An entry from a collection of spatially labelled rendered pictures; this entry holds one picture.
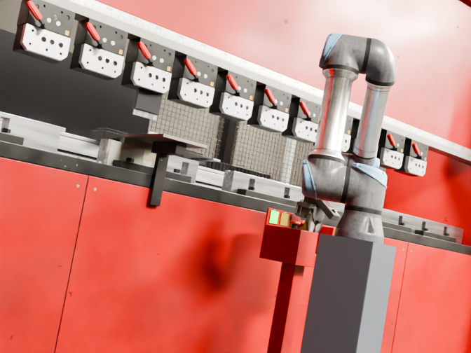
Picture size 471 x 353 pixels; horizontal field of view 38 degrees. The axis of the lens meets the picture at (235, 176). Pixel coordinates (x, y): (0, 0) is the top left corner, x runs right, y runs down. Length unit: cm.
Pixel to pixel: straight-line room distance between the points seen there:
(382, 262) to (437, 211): 202
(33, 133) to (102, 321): 64
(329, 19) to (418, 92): 72
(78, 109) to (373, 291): 146
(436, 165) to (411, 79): 83
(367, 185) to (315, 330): 47
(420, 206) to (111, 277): 236
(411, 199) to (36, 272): 263
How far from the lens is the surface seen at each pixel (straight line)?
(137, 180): 225
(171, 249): 235
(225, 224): 248
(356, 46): 219
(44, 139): 223
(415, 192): 419
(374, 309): 210
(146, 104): 244
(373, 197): 209
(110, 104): 295
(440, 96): 367
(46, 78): 282
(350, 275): 204
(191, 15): 255
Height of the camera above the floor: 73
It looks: 5 degrees up
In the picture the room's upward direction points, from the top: 10 degrees clockwise
